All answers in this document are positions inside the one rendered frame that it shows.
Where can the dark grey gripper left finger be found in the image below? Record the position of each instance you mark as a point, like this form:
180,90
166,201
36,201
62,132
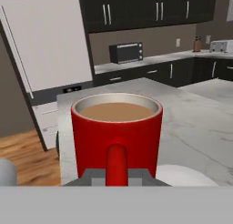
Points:
94,176

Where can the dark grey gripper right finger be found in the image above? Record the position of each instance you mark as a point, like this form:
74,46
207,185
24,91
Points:
138,176

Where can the red cup of tea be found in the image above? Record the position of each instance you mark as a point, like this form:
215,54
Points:
91,142

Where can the white saucer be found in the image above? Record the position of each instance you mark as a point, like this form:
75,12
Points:
182,176

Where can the grey rounded object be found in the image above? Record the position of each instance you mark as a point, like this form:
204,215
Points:
6,173

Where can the dark base cupboards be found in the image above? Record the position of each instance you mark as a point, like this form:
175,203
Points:
182,71

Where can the black toaster oven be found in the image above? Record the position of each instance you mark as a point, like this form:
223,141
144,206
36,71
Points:
126,53

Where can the white fridge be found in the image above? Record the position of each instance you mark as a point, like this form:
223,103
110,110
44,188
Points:
51,42

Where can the brown knife block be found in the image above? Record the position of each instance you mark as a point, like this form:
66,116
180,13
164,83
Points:
197,45

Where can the white toaster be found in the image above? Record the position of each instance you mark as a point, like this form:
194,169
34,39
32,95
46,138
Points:
221,46

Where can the window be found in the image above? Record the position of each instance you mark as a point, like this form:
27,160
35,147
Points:
230,4

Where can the white wall socket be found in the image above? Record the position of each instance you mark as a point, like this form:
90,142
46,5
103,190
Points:
208,39
178,42

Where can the dark wall cupboards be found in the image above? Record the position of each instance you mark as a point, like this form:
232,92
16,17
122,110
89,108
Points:
133,9

